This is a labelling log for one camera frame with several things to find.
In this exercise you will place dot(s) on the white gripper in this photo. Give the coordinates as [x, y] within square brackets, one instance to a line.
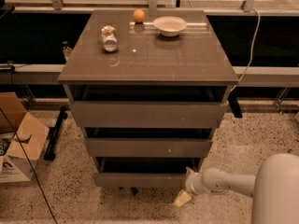
[191, 183]

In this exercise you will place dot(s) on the grey bottom drawer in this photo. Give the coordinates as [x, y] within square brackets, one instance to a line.
[132, 172]

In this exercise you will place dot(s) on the grey drawer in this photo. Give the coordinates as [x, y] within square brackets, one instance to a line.
[147, 148]
[132, 172]
[141, 115]

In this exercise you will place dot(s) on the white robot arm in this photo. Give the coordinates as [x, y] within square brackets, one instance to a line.
[274, 190]

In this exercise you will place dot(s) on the grey middle drawer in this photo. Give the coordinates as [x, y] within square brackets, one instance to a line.
[147, 148]

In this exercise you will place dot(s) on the grey drawer cabinet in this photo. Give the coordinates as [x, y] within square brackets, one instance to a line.
[147, 67]

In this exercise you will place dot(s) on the grey top drawer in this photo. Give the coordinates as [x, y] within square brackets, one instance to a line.
[141, 115]

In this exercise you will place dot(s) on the black table leg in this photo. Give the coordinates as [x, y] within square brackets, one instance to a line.
[235, 107]

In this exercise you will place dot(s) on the black stand foot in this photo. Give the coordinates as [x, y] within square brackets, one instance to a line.
[54, 132]

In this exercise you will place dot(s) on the white bowl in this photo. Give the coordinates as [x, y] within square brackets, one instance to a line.
[169, 26]

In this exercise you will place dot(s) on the cardboard box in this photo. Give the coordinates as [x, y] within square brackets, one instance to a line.
[22, 138]

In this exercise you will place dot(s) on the crushed silver can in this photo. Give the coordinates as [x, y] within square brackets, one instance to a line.
[109, 38]

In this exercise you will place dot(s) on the orange fruit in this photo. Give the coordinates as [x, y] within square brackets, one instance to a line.
[138, 15]

